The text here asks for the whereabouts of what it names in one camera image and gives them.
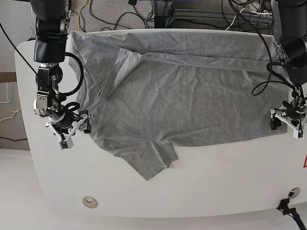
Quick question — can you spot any aluminium frame base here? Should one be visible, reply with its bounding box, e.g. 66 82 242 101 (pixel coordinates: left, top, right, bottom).
150 0 272 31

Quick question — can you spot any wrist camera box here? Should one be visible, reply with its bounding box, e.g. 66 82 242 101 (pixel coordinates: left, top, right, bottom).
59 138 73 150
293 129 304 139

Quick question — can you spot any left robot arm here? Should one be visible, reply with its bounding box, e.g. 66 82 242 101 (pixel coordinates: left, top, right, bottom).
270 0 307 138

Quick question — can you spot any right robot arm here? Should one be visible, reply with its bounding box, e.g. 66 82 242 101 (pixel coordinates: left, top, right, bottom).
30 0 93 145

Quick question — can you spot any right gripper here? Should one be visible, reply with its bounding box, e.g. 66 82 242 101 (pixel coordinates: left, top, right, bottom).
46 110 94 141

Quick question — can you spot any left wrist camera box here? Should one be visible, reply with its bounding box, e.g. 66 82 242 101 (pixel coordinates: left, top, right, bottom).
293 129 304 139

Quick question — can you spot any table grommet right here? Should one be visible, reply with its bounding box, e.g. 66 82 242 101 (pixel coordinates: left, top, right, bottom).
288 187 300 199

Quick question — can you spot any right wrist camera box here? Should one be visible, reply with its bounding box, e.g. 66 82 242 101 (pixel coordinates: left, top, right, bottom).
59 138 73 150

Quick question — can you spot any table grommet left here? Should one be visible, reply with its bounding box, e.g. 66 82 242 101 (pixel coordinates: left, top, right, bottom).
82 196 98 208

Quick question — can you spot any grey T-shirt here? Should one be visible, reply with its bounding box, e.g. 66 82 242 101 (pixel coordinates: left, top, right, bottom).
70 31 288 180

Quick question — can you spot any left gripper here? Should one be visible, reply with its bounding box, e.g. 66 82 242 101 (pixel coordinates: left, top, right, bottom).
270 108 307 130

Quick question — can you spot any black clamp with cable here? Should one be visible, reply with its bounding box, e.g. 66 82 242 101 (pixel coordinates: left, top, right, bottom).
277 198 307 230

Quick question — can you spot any red warning sticker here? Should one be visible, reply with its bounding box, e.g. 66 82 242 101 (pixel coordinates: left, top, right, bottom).
303 155 307 168

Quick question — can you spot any table grommet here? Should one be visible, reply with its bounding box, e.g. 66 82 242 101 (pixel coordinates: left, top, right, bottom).
288 187 300 199
82 196 98 208

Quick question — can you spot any yellow cable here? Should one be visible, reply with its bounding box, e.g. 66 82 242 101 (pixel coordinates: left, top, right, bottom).
77 0 93 32

